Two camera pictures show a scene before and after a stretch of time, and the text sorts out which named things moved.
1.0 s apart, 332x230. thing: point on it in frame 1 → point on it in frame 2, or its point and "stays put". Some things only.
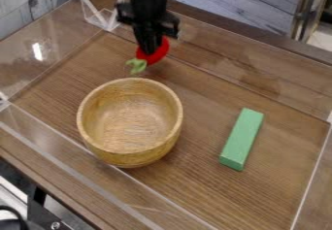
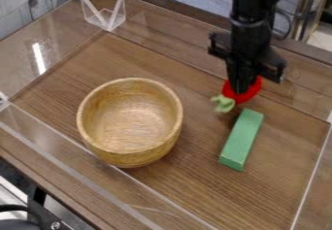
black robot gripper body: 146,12 → 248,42
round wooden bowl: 130,120 stays put
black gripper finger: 149,36 → 243,74
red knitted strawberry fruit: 145,58 → 228,97
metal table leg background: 310,12 stays put
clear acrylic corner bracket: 102,17 stays put
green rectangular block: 243,137 stays put
